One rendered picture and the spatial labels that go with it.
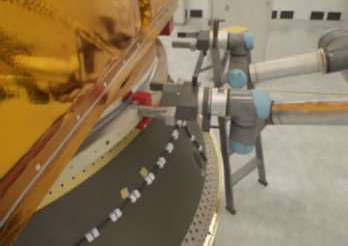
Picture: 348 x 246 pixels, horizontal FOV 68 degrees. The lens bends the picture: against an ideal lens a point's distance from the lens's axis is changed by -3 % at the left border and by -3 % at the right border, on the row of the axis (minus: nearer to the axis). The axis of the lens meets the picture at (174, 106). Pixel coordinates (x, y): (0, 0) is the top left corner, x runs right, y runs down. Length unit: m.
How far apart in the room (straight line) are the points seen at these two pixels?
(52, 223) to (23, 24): 0.52
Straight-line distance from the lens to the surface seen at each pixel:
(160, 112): 0.66
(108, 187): 0.81
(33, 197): 0.54
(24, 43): 0.40
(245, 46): 1.15
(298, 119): 0.80
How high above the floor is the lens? 2.15
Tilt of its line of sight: 33 degrees down
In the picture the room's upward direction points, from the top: 2 degrees counter-clockwise
